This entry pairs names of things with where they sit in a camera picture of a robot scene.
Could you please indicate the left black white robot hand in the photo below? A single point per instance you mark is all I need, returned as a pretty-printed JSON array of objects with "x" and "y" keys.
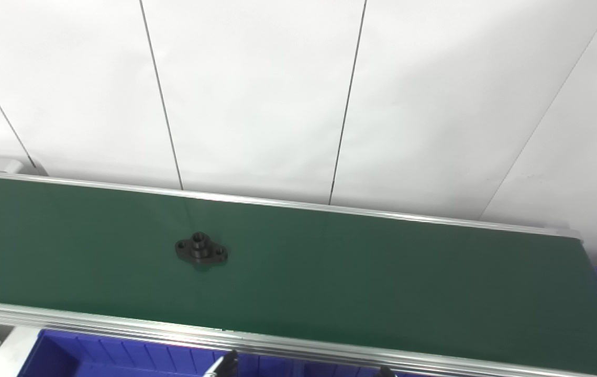
[{"x": 226, "y": 366}]

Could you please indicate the green conveyor belt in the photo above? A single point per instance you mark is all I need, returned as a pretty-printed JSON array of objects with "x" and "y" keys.
[
  {"x": 120, "y": 325},
  {"x": 361, "y": 272}
]

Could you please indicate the black flange part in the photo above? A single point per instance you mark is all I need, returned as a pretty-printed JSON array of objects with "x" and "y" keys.
[{"x": 200, "y": 251}]

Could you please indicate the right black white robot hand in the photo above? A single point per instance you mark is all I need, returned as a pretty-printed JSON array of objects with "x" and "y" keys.
[{"x": 385, "y": 373}]

